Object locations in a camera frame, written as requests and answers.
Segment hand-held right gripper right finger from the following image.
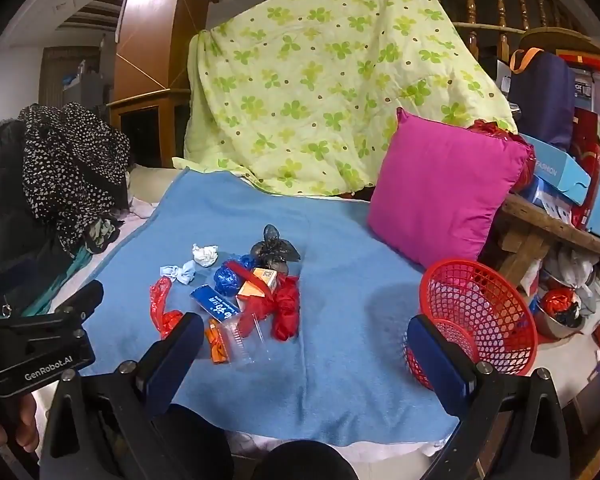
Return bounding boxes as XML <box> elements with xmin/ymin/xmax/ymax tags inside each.
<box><xmin>406</xmin><ymin>314</ymin><xmax>572</xmax><ymax>480</ymax></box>

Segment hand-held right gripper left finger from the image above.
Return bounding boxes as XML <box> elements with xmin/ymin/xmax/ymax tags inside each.
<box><xmin>40</xmin><ymin>312</ymin><xmax>205</xmax><ymax>480</ymax></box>

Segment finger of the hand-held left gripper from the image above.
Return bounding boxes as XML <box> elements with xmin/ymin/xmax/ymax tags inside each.
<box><xmin>54</xmin><ymin>280</ymin><xmax>105</xmax><ymax>319</ymax></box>

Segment orange wrapper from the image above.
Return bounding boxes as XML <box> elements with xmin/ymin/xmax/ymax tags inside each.
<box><xmin>204</xmin><ymin>317</ymin><xmax>231</xmax><ymax>363</ymax></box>

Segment thin red plastic bag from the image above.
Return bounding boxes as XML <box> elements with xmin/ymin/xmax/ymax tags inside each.
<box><xmin>149</xmin><ymin>276</ymin><xmax>185</xmax><ymax>339</ymax></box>

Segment clear plastic container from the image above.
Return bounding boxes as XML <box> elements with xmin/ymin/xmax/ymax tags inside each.
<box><xmin>215</xmin><ymin>317</ymin><xmax>273</xmax><ymax>366</ymax></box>

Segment red mesh basket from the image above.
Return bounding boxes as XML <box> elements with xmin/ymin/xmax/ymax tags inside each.
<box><xmin>404</xmin><ymin>259</ymin><xmax>539</xmax><ymax>391</ymax></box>

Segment light blue wrapper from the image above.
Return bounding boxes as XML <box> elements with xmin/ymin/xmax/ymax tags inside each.
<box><xmin>160</xmin><ymin>261</ymin><xmax>197</xmax><ymax>286</ymax></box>

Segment blue plastic bag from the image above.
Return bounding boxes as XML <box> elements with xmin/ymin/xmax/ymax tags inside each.
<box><xmin>214</xmin><ymin>255</ymin><xmax>257</xmax><ymax>297</ymax></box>

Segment white tissue ball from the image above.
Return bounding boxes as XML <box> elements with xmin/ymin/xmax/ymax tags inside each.
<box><xmin>191</xmin><ymin>244</ymin><xmax>220</xmax><ymax>267</ymax></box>

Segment orange yellow carton box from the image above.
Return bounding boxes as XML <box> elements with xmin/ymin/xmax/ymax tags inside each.
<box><xmin>236</xmin><ymin>267</ymin><xmax>281</xmax><ymax>302</ymax></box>

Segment large red plastic bag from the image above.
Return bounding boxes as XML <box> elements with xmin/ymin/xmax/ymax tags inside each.
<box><xmin>237</xmin><ymin>276</ymin><xmax>301</xmax><ymax>342</ymax></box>

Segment person's left hand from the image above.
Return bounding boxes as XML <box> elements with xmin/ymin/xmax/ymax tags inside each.
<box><xmin>0</xmin><ymin>393</ymin><xmax>40</xmax><ymax>454</ymax></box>

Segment teal cloth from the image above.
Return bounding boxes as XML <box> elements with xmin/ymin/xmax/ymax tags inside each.
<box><xmin>22</xmin><ymin>250</ymin><xmax>97</xmax><ymax>317</ymax></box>

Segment dark green patterned cloth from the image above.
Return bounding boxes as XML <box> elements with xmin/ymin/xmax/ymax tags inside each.
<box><xmin>82</xmin><ymin>217</ymin><xmax>126</xmax><ymax>256</ymax></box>

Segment blue blanket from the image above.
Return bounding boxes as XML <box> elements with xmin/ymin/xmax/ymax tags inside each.
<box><xmin>50</xmin><ymin>170</ymin><xmax>461</xmax><ymax>448</ymax></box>

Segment metal bowl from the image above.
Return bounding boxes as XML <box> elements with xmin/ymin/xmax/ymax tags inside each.
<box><xmin>532</xmin><ymin>300</ymin><xmax>586</xmax><ymax>339</ymax></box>

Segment black jacket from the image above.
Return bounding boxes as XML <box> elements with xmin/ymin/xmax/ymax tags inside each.
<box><xmin>0</xmin><ymin>120</ymin><xmax>76</xmax><ymax>291</ymax></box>

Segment black white-spotted garment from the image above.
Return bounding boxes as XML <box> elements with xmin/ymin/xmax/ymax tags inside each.
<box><xmin>20</xmin><ymin>102</ymin><xmax>132</xmax><ymax>256</ymax></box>

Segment red black plastic bag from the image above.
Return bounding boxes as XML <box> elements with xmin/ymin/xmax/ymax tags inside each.
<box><xmin>540</xmin><ymin>287</ymin><xmax>581</xmax><ymax>326</ymax></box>

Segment cream pillow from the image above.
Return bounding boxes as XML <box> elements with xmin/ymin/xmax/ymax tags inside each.
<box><xmin>130</xmin><ymin>165</ymin><xmax>187</xmax><ymax>206</ymax></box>

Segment white plastic bag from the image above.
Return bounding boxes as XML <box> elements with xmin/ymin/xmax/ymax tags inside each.
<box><xmin>555</xmin><ymin>247</ymin><xmax>598</xmax><ymax>291</ymax></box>

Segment pink pillow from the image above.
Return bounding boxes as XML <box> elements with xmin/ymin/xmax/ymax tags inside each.
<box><xmin>367</xmin><ymin>107</ymin><xmax>536</xmax><ymax>271</ymax></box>

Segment wooden cabinet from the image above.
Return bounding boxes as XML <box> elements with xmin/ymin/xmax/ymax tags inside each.
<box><xmin>107</xmin><ymin>87</ymin><xmax>191</xmax><ymax>168</ymax></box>

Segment white blue carton box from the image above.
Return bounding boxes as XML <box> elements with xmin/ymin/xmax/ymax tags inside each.
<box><xmin>520</xmin><ymin>175</ymin><xmax>576</xmax><ymax>223</ymax></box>

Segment shiny red plastic bag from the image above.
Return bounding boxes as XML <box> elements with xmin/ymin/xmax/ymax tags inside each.
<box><xmin>472</xmin><ymin>120</ymin><xmax>537</xmax><ymax>193</ymax></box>

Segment blue shoebox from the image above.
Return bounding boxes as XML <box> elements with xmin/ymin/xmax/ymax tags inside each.
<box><xmin>517</xmin><ymin>132</ymin><xmax>592</xmax><ymax>206</ymax></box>

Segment tall red box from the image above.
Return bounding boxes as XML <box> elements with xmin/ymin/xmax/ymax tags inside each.
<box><xmin>570</xmin><ymin>110</ymin><xmax>600</xmax><ymax>231</ymax></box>

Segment curved brown wooden panel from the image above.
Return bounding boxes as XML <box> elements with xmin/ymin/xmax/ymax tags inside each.
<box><xmin>112</xmin><ymin>0</ymin><xmax>221</xmax><ymax>106</ymax></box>

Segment green floral quilt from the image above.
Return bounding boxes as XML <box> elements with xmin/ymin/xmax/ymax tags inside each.
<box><xmin>172</xmin><ymin>0</ymin><xmax>521</xmax><ymax>201</ymax></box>

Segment round wooden tabletop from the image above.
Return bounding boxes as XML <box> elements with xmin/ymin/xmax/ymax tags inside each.
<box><xmin>520</xmin><ymin>27</ymin><xmax>600</xmax><ymax>72</ymax></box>

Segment wooden stair railing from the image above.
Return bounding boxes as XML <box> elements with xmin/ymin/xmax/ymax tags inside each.
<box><xmin>420</xmin><ymin>0</ymin><xmax>581</xmax><ymax>61</ymax></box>

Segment navy bag orange handles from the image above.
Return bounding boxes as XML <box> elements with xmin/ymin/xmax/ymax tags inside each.
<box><xmin>509</xmin><ymin>47</ymin><xmax>577</xmax><ymax>151</ymax></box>

